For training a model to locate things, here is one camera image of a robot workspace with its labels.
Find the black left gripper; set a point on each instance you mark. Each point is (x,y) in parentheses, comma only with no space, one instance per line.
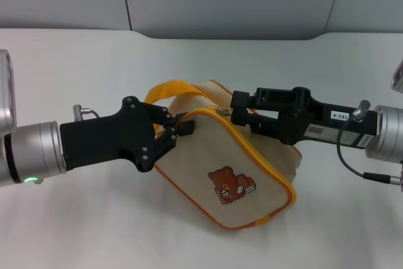
(104,140)

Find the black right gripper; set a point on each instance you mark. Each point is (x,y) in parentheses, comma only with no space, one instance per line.
(330,124)

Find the beige orange bear food bag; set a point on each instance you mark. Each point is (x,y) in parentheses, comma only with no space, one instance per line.
(195,162)

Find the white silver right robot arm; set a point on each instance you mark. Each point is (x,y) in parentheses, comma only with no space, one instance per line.
(388,133)

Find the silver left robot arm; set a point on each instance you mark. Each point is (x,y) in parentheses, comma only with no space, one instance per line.
(31,152)

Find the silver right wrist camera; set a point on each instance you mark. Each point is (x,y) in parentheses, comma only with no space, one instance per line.
(398,77)

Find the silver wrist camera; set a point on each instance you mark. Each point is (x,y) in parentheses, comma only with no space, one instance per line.
(4,92)
(398,77)

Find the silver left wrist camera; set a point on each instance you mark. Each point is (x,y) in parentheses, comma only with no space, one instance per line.
(4,92)

